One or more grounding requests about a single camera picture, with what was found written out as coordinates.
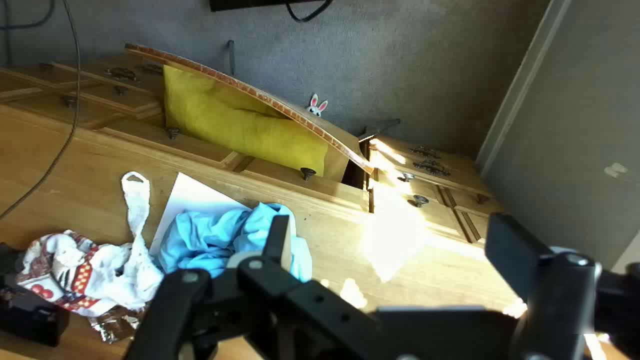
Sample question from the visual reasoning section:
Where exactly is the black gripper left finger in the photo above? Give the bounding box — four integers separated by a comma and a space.
124, 214, 375, 360

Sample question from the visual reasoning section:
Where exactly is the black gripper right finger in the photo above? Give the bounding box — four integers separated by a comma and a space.
483, 214, 640, 360

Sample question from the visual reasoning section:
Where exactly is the light blue cloth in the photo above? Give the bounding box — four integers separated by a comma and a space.
156, 201, 295, 278

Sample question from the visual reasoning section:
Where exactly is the white paper sheet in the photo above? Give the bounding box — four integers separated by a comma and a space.
149, 172, 243, 254

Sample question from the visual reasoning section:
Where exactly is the white patterned cloth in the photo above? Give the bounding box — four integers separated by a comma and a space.
17, 172, 163, 344

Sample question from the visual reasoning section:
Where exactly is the wooden roll-top desk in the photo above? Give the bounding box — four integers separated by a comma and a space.
0, 55, 512, 306

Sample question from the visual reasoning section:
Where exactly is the small bunny figurine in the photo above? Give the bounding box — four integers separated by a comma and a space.
305, 93, 327, 115

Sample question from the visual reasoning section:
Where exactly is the yellow padded envelope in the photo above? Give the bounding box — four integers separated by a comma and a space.
163, 65, 327, 173

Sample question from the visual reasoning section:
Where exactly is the black box on desk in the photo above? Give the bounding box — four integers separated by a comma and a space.
0, 243, 67, 345

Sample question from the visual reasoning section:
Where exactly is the black hanging cable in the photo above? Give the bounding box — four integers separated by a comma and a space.
0, 0, 84, 222

